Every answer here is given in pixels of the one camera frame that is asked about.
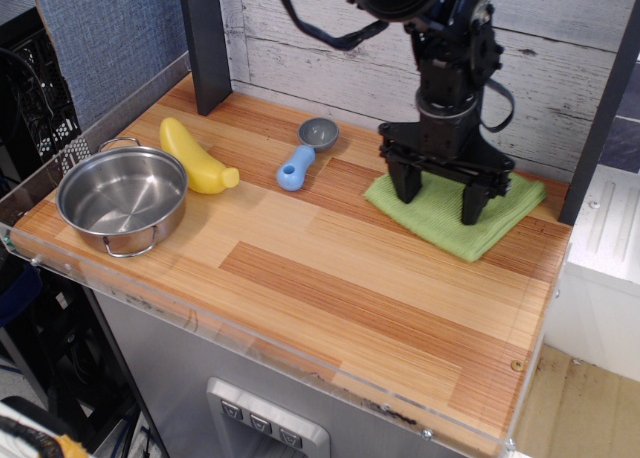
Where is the stainless steel pot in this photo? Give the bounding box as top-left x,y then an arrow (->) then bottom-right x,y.
56,138 -> 188,258

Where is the dark grey left post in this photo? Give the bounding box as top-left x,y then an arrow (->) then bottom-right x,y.
180,0 -> 232,116

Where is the dark grey right post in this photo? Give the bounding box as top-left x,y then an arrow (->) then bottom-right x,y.
558,0 -> 639,225

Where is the white appliance top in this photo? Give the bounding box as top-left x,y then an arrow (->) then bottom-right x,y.
544,165 -> 639,381

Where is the silver dispenser panel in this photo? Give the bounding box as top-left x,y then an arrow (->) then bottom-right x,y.
206,377 -> 331,457

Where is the green cloth napkin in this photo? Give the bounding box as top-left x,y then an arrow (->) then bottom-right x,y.
364,173 -> 546,262

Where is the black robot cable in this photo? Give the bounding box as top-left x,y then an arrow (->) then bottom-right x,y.
273,0 -> 389,53

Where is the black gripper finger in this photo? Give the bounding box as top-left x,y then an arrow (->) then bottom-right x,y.
388,160 -> 423,203
461,183 -> 491,225

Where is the dark grey post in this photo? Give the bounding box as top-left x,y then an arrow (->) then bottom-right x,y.
180,0 -> 232,116
558,0 -> 639,225

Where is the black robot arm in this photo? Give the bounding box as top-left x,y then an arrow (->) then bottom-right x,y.
348,0 -> 514,225

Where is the clear acrylic guard rail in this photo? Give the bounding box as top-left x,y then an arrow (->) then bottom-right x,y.
1,58 -> 570,457

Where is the black plastic crate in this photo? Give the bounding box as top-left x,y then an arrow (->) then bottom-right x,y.
1,7 -> 80,183

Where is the yellow plastic toy banana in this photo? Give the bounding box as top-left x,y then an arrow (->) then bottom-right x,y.
159,117 -> 240,194

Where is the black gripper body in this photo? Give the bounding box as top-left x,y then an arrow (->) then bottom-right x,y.
378,105 -> 514,198

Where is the blue grey toy spoon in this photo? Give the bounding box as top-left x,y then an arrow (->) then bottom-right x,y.
276,117 -> 339,192

